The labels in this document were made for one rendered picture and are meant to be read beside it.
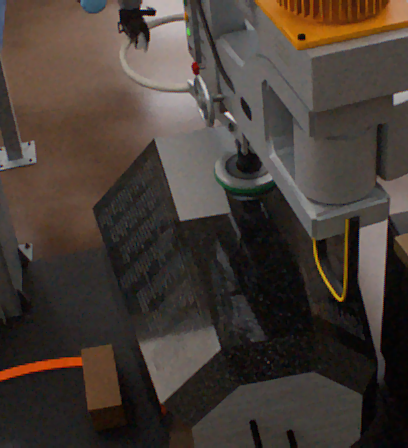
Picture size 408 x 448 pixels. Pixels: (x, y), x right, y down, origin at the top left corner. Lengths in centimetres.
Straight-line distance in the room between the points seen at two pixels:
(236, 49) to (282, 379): 86
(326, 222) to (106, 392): 143
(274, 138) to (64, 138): 263
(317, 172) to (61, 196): 249
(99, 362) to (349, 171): 161
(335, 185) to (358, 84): 32
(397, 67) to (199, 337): 98
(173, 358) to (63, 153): 233
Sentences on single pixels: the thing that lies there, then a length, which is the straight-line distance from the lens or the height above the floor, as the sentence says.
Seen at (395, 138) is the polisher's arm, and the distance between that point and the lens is 213.
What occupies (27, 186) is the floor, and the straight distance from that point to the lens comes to 456.
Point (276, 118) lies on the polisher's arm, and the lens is 229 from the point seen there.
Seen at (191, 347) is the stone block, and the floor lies 80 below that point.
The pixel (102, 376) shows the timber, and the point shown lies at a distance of 339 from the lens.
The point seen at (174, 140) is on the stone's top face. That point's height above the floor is 87.
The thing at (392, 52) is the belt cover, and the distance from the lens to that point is 187.
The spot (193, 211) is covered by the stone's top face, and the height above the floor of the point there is 87.
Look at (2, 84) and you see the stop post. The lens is 452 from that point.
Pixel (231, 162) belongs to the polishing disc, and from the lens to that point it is 296.
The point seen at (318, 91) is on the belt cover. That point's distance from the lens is 184.
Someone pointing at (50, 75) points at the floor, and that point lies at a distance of 542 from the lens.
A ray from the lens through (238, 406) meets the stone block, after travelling 246.
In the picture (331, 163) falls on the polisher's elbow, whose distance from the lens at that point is 207.
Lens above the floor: 263
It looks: 39 degrees down
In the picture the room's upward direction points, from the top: 6 degrees counter-clockwise
